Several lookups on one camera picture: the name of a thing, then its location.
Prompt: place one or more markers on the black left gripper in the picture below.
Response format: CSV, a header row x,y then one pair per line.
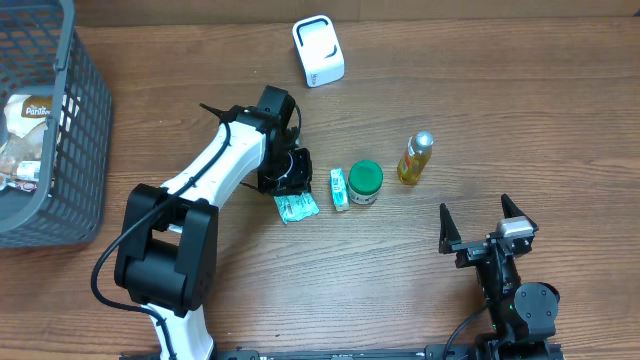
x,y
301,180

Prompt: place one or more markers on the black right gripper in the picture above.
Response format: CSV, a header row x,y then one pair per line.
x,y
470,250

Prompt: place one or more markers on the light blue wipes pack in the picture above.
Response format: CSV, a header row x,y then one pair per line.
x,y
294,208

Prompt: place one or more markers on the teal tissue pack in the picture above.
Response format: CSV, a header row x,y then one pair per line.
x,y
339,190

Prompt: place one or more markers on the green lid jar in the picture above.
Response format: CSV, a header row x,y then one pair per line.
x,y
364,182

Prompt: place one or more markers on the yellow bottle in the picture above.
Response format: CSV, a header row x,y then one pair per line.
x,y
415,158

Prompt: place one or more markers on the brown snack packet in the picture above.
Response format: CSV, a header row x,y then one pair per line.
x,y
22,141

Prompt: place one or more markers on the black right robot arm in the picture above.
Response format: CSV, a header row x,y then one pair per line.
x,y
522,314

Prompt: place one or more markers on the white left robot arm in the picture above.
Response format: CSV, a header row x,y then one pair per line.
x,y
166,253

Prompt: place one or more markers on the white barcode scanner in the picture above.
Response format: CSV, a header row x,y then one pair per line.
x,y
319,50

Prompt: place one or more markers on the dark grey plastic basket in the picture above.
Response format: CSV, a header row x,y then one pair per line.
x,y
42,54

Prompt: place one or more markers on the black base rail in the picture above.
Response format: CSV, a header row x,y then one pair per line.
x,y
430,352

